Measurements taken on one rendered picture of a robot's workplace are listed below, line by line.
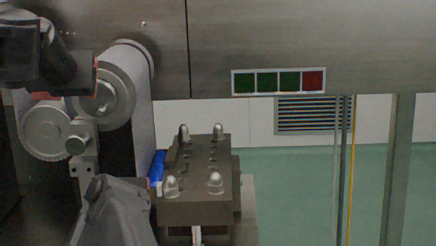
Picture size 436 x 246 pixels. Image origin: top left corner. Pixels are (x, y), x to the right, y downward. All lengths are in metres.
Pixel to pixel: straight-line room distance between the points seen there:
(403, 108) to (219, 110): 2.36
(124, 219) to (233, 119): 3.22
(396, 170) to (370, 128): 2.33
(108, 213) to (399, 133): 1.14
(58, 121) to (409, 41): 0.89
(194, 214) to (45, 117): 0.37
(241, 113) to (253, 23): 2.53
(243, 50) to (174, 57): 0.18
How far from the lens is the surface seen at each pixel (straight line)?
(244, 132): 3.84
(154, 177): 1.12
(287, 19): 1.29
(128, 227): 0.60
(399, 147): 1.64
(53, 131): 1.07
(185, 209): 1.04
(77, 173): 1.01
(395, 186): 1.69
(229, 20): 1.28
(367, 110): 3.93
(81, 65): 0.78
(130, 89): 0.99
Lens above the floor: 1.51
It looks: 19 degrees down
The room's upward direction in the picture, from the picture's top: 2 degrees counter-clockwise
